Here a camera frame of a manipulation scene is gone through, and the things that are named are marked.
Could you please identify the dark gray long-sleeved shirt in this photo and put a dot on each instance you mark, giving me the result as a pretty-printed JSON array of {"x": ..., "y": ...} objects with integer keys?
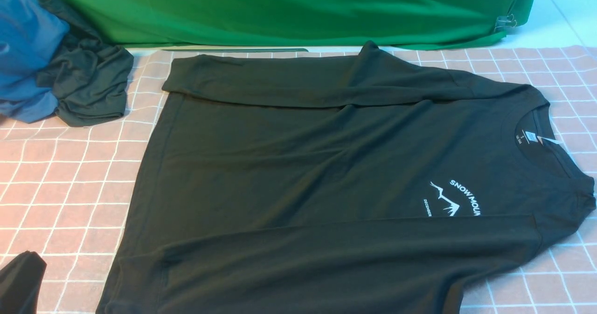
[{"x": 356, "y": 184}]

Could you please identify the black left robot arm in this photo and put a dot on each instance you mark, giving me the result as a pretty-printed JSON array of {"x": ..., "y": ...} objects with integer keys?
[{"x": 20, "y": 283}]

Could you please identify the green backdrop cloth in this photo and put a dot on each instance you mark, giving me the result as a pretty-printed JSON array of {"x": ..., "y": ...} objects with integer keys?
[{"x": 408, "y": 24}]

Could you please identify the dark gray crumpled garment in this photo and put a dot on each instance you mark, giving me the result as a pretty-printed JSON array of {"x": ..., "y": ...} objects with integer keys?
[{"x": 88, "y": 76}]

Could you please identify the metal binder clip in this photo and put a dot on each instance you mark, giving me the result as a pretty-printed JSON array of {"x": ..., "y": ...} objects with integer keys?
[{"x": 504, "y": 22}]

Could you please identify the blue crumpled garment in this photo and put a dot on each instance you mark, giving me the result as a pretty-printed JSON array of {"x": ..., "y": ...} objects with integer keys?
[{"x": 29, "y": 37}]

